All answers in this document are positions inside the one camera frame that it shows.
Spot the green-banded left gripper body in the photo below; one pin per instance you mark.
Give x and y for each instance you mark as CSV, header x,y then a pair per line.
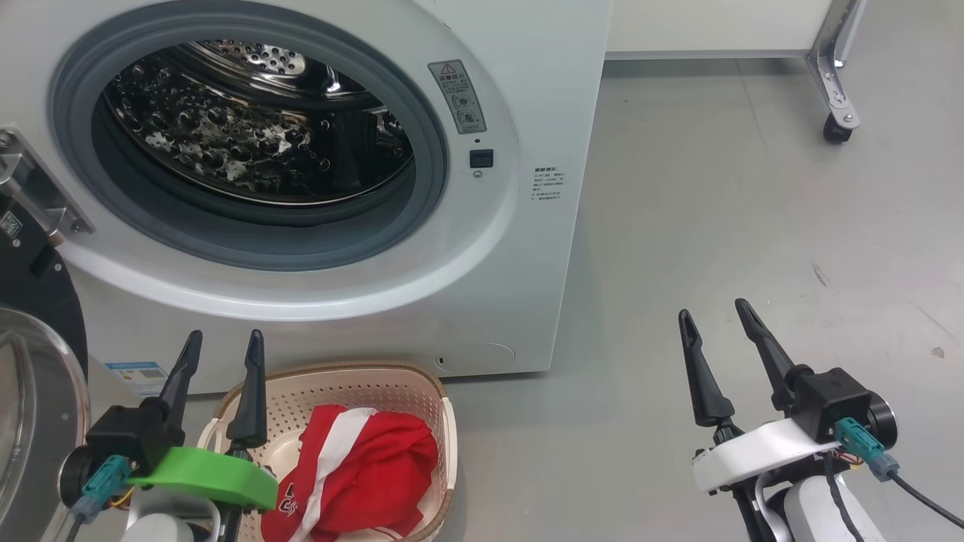
x,y
211,474

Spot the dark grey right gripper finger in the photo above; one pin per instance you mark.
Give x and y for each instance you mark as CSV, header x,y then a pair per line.
x,y
772,361
704,384

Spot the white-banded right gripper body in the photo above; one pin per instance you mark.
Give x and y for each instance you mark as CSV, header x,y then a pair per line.
x,y
753,452

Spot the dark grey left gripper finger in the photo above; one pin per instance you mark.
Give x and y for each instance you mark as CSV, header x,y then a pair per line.
x,y
251,406
181,384

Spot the red and white garment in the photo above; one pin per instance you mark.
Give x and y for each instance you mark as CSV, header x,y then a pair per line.
x,y
361,467

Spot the black round glass washer door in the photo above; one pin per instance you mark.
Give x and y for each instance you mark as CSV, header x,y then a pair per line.
x,y
45,301

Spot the cream perforated laundry basket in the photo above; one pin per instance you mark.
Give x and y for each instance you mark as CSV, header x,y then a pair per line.
x,y
339,388

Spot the white front-load washing machine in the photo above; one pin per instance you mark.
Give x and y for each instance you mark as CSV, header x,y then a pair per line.
x,y
527,301

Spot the blue energy label sticker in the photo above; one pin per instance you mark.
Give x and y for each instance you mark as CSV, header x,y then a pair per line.
x,y
139,376

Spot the small printed text sticker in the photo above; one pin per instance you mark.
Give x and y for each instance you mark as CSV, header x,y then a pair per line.
x,y
548,184

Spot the white cabinet panel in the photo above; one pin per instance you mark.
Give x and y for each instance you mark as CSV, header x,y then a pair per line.
x,y
715,26

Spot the grey warning sticker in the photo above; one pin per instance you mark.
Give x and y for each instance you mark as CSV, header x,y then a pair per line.
x,y
457,98

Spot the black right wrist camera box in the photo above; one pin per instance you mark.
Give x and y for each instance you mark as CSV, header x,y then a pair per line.
x,y
828,399

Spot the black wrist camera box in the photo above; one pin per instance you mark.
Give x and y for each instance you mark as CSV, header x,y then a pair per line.
x,y
828,399
128,436

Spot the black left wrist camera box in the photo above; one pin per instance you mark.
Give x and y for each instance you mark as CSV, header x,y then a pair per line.
x,y
128,436

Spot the metal frame leg with caster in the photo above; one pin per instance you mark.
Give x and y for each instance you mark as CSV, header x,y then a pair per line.
x,y
832,83

